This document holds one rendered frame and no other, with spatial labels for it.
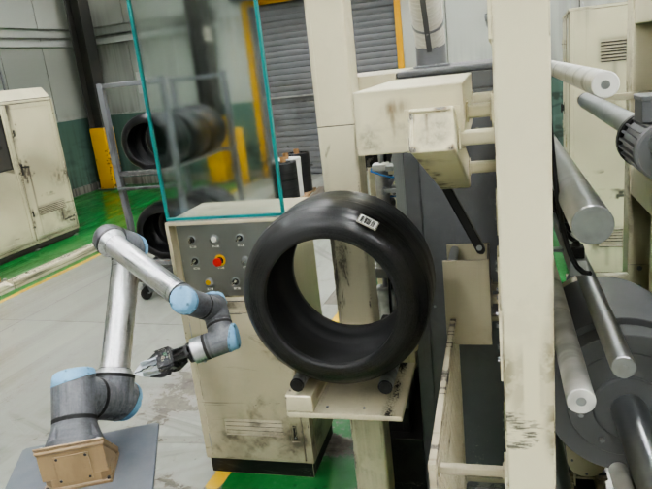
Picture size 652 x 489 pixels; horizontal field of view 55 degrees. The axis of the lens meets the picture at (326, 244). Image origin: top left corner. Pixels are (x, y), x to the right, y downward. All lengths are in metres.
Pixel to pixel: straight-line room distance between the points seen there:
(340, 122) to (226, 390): 1.47
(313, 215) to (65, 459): 1.15
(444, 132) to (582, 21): 3.79
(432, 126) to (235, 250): 1.61
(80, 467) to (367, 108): 1.52
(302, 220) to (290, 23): 9.89
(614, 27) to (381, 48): 6.50
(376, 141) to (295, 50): 10.14
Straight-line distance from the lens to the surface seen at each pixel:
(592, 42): 5.09
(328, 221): 1.78
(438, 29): 2.58
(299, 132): 11.67
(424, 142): 1.35
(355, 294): 2.25
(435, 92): 1.44
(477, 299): 2.13
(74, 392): 2.37
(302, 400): 2.05
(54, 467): 2.36
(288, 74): 11.64
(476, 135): 1.44
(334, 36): 2.11
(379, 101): 1.46
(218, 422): 3.16
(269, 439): 3.11
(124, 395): 2.50
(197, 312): 2.18
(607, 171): 5.19
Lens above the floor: 1.84
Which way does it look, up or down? 16 degrees down
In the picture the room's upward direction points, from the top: 6 degrees counter-clockwise
